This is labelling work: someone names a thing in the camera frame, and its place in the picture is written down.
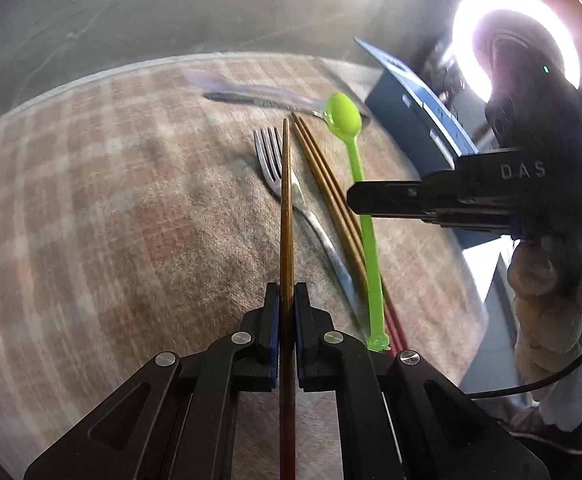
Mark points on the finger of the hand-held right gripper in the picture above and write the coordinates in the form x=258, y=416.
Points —
x=396, y=197
x=466, y=221

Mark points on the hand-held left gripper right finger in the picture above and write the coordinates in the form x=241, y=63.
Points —
x=302, y=330

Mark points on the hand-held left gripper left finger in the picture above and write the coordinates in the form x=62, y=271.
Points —
x=271, y=330

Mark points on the blue plastic perforated basket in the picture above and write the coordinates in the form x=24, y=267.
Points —
x=411, y=125

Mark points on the brown red-ended chopstick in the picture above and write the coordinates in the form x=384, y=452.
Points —
x=287, y=210
x=327, y=170
x=317, y=170

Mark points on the green plastic spoon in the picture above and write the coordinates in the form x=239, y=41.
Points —
x=343, y=115

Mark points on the metal fork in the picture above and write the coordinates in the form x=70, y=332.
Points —
x=271, y=165

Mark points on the metal spoon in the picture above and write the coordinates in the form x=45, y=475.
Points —
x=251, y=100

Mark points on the clear plastic spoon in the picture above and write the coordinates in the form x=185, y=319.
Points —
x=206, y=77

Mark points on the person's right hand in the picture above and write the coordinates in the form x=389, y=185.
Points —
x=551, y=300

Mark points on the plaid beige table mat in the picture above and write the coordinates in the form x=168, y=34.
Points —
x=96, y=235

